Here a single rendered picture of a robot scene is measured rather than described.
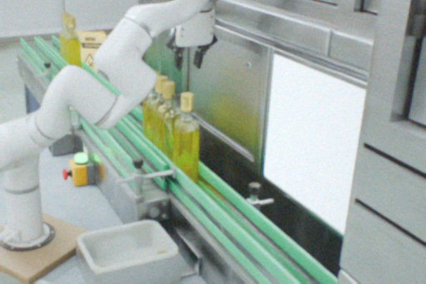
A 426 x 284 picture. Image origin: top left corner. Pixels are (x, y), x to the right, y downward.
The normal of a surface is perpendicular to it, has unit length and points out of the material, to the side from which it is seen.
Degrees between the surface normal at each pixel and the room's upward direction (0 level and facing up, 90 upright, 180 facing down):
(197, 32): 108
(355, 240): 90
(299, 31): 90
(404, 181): 90
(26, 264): 1
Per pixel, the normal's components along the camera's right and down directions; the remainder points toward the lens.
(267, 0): -0.93, 0.14
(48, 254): -0.01, -0.92
